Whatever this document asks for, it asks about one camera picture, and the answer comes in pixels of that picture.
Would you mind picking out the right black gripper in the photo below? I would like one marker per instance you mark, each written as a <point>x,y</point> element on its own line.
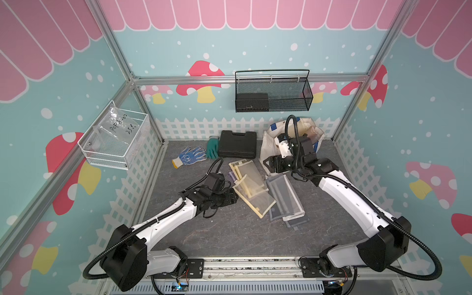
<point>276,161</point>

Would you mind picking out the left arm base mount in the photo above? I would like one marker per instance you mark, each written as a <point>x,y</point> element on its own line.
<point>186,269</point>

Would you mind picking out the white wire wall basket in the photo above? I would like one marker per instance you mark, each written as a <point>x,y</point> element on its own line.
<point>108,160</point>

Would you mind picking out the yellow trimmed clear pouch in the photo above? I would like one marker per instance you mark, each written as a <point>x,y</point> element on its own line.
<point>255,196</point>

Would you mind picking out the yellow mesh pouch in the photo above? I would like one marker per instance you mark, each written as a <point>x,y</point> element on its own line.
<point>247,168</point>

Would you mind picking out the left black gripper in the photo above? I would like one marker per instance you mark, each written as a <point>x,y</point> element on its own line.
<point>230,198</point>

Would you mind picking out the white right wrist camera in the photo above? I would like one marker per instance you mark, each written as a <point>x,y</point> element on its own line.
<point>283,143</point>

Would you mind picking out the black plastic tool case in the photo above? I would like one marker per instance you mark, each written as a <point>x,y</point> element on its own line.
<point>237,145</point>

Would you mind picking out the black box in basket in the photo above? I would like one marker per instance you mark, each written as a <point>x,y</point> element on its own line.
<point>252,102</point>

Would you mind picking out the cream canvas tote bag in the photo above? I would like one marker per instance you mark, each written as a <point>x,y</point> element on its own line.
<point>289,127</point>

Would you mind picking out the green rubber glove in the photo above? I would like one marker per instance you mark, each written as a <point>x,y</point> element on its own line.
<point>212,147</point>

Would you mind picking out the grey pouch under white pouch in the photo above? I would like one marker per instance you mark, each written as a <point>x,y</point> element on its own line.
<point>295,223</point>

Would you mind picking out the pink brown mesh pouch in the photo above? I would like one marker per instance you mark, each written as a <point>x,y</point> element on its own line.
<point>315,134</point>

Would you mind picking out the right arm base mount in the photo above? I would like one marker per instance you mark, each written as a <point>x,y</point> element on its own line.
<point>320,268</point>

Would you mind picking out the clear plastic labelled bag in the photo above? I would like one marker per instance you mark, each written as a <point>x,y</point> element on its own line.
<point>114,133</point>

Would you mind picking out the blue white work glove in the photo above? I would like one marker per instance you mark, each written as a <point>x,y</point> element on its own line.
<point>190,156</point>

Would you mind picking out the black wire mesh basket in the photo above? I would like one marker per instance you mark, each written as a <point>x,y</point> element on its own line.
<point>288,90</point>

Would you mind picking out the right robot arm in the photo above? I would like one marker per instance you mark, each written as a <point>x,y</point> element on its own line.
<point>387,237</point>

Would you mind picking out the white grey mesh pouch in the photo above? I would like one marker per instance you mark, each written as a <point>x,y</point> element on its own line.
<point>288,207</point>

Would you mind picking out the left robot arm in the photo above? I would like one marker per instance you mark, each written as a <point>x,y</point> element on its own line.
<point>130,256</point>

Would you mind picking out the beige mesh pouch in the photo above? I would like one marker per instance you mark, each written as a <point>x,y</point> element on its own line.
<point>303,124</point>

